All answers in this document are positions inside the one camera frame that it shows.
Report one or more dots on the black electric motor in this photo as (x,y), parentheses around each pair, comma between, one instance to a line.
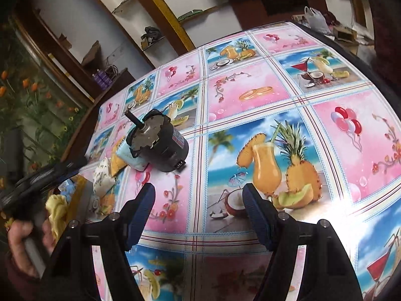
(159,144)

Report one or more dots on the light blue packet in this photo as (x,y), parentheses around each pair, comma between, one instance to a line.
(133,160)

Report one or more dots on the person's left hand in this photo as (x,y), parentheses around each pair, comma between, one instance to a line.
(18,247)

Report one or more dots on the yellow cloth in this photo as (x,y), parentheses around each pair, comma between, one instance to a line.
(58,213)

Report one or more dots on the lemon print tissue pack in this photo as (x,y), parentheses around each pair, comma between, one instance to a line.
(105,177)

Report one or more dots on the printed tablecloth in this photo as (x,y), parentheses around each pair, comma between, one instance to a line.
(250,116)

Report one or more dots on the wooden cabinet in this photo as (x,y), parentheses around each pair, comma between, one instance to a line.
(62,56)

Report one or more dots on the white plastic bag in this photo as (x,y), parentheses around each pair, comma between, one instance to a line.
(316,20)

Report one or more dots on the purple bottle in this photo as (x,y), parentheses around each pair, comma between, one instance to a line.
(105,76)
(96,79)

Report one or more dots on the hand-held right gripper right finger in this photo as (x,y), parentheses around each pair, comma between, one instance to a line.
(258,216)

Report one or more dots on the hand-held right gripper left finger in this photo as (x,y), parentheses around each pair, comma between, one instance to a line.
(141,216)

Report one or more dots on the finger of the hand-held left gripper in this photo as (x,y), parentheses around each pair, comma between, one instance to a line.
(72,166)

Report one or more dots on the flower wall poster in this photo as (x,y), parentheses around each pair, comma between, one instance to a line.
(28,109)

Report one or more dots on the cardboard box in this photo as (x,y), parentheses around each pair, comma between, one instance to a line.
(344,34)

